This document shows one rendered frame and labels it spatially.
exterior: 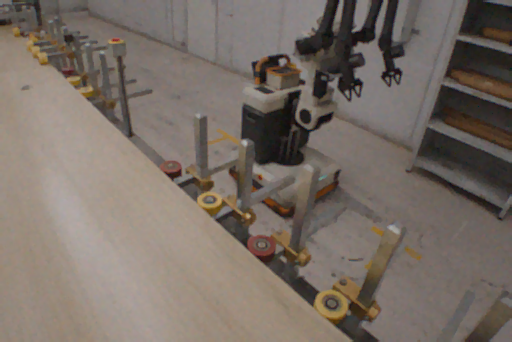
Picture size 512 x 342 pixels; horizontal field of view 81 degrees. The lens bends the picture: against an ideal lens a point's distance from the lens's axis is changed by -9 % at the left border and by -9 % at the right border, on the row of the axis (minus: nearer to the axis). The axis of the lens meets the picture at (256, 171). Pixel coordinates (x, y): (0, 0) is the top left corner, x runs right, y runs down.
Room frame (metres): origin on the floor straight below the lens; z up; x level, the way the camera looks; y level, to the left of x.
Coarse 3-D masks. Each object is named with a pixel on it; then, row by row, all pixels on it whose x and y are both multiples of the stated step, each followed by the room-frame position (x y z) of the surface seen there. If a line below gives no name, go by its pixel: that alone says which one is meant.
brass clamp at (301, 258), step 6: (282, 228) 0.77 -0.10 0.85; (276, 234) 0.74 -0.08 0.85; (282, 234) 0.75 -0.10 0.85; (288, 234) 0.75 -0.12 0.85; (276, 240) 0.72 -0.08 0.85; (282, 240) 0.72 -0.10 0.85; (288, 240) 0.72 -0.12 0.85; (282, 246) 0.70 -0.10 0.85; (288, 246) 0.70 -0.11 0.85; (288, 252) 0.69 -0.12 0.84; (294, 252) 0.67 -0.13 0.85; (300, 252) 0.68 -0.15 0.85; (306, 252) 0.68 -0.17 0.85; (288, 258) 0.68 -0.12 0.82; (294, 258) 0.67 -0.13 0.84; (300, 258) 0.66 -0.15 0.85; (306, 258) 0.66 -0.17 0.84; (294, 264) 0.66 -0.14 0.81; (300, 264) 0.65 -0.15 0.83; (306, 264) 0.67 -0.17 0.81
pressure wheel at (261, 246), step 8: (256, 240) 0.66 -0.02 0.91; (264, 240) 0.67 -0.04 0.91; (272, 240) 0.67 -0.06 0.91; (248, 248) 0.63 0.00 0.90; (256, 248) 0.63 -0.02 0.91; (264, 248) 0.64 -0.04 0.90; (272, 248) 0.63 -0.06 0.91; (256, 256) 0.61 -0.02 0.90; (264, 256) 0.61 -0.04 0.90; (272, 256) 0.62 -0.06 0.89
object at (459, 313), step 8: (464, 296) 0.56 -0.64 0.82; (472, 296) 0.56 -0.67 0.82; (464, 304) 0.53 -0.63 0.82; (456, 312) 0.51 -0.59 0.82; (464, 312) 0.51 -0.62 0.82; (448, 320) 0.48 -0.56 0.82; (456, 320) 0.48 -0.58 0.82; (448, 328) 0.46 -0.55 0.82; (456, 328) 0.46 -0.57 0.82; (440, 336) 0.43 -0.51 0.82; (448, 336) 0.43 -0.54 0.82
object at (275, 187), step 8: (288, 176) 1.10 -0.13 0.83; (272, 184) 1.04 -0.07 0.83; (280, 184) 1.05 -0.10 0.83; (288, 184) 1.08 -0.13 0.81; (256, 192) 0.98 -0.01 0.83; (264, 192) 0.99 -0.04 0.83; (272, 192) 1.01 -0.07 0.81; (256, 200) 0.95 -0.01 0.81; (224, 208) 0.88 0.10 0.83; (216, 216) 0.83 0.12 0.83; (224, 216) 0.85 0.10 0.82
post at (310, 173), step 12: (312, 168) 0.68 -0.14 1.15; (300, 180) 0.70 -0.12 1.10; (312, 180) 0.68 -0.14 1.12; (300, 192) 0.69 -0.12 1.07; (312, 192) 0.68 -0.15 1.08; (300, 204) 0.69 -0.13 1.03; (312, 204) 0.69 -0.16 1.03; (300, 216) 0.68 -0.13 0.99; (300, 228) 0.68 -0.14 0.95; (300, 240) 0.68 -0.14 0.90; (288, 264) 0.69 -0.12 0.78; (288, 276) 0.68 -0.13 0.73
